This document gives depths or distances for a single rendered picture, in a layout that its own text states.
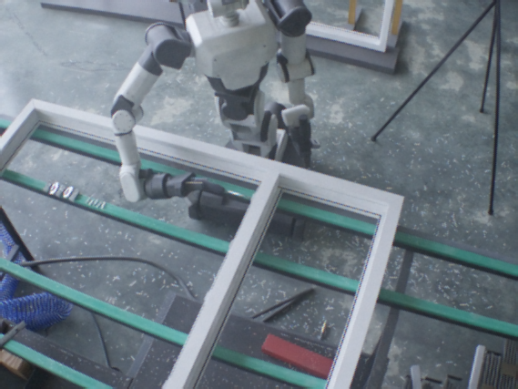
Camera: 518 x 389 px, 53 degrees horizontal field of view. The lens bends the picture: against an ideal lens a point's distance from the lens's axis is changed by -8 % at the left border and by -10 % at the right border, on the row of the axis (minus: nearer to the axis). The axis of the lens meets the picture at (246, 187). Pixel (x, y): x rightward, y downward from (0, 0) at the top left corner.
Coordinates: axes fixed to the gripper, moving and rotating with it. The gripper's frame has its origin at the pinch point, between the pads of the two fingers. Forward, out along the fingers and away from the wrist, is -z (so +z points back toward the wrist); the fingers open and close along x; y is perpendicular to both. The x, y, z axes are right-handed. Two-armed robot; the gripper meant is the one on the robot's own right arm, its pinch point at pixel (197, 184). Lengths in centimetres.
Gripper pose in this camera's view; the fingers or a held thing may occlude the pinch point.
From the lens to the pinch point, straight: 187.3
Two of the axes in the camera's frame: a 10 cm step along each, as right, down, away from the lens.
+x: -3.3, 3.7, -8.7
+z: -9.2, 0.6, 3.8
